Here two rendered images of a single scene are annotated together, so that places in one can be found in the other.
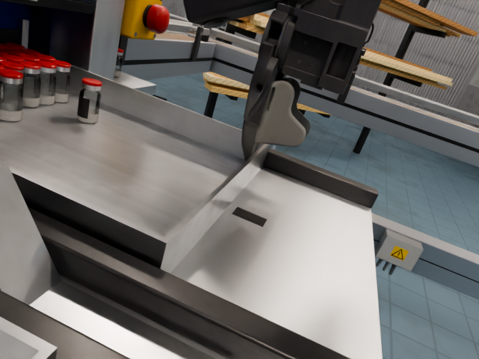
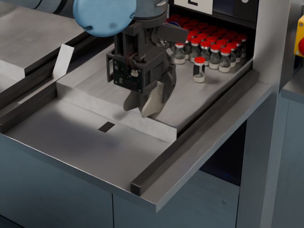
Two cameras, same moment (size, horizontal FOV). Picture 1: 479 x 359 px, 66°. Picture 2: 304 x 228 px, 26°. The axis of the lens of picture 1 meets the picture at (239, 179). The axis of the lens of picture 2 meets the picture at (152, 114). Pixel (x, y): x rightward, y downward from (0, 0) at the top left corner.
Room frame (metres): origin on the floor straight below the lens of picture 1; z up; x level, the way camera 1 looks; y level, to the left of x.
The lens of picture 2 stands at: (0.73, -0.84, 1.55)
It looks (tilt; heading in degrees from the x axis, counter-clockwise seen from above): 35 degrees down; 113
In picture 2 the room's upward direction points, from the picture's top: straight up
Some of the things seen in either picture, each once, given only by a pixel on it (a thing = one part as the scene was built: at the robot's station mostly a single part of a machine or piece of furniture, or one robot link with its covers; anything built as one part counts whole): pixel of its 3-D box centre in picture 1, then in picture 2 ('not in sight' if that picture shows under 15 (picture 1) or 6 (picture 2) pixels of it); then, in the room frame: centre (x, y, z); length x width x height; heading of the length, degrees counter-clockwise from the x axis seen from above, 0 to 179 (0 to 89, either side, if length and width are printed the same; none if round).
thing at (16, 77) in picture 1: (10, 95); (179, 51); (0.33, 0.24, 0.91); 0.02 x 0.02 x 0.05
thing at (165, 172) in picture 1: (73, 124); (166, 70); (0.33, 0.17, 0.90); 0.34 x 0.26 x 0.04; 79
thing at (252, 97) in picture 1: (267, 75); not in sight; (0.34, 0.00, 1.00); 0.05 x 0.02 x 0.09; 169
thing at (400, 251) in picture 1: (398, 249); not in sight; (1.09, -0.57, 0.50); 0.12 x 0.05 x 0.09; 79
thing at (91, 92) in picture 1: (89, 102); (199, 70); (0.39, 0.19, 0.90); 0.02 x 0.02 x 0.04
